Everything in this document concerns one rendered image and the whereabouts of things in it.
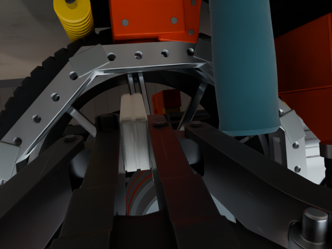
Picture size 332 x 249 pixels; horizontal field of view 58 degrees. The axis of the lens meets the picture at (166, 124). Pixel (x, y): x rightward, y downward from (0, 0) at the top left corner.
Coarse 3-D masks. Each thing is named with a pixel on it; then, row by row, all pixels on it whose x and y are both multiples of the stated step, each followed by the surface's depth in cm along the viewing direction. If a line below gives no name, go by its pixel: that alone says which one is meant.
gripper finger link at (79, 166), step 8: (88, 144) 15; (80, 152) 14; (88, 152) 14; (72, 160) 14; (80, 160) 14; (88, 160) 14; (72, 168) 14; (80, 168) 14; (72, 176) 14; (80, 176) 14
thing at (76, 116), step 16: (96, 80) 57; (112, 80) 61; (128, 80) 60; (144, 80) 60; (160, 80) 75; (176, 80) 70; (192, 80) 64; (208, 80) 61; (80, 96) 57; (144, 96) 60; (192, 96) 63; (208, 96) 72; (80, 112) 58; (192, 112) 62; (208, 112) 84; (64, 128) 76; (48, 144) 62; (256, 144) 66; (32, 160) 55; (128, 176) 64; (240, 224) 71
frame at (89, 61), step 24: (96, 48) 48; (120, 48) 49; (144, 48) 50; (168, 48) 50; (192, 48) 51; (72, 72) 48; (96, 72) 50; (120, 72) 53; (48, 96) 47; (72, 96) 48; (24, 120) 46; (48, 120) 47; (288, 120) 55; (0, 144) 46; (24, 144) 47; (288, 144) 55; (0, 168) 46
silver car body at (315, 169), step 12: (168, 120) 249; (180, 120) 133; (192, 120) 134; (72, 132) 125; (84, 132) 126; (312, 132) 105; (312, 144) 105; (312, 156) 106; (312, 168) 108; (324, 168) 109; (312, 180) 108; (324, 180) 112
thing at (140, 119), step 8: (136, 96) 21; (136, 104) 19; (136, 112) 17; (144, 112) 17; (136, 120) 16; (144, 120) 16; (136, 128) 16; (144, 128) 16; (136, 136) 16; (144, 136) 16; (136, 144) 16; (144, 144) 16; (144, 152) 16; (144, 160) 16; (144, 168) 17
